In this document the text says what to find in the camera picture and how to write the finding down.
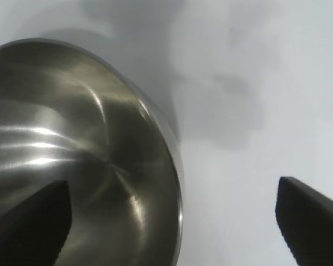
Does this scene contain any stainless steel mixing bowl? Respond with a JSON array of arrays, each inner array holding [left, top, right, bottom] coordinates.
[[0, 38, 184, 266]]

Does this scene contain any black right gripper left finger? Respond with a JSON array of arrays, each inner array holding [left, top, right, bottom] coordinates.
[[0, 179, 73, 266]]

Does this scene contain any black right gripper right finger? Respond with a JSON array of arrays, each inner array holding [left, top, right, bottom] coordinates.
[[275, 176, 333, 266]]

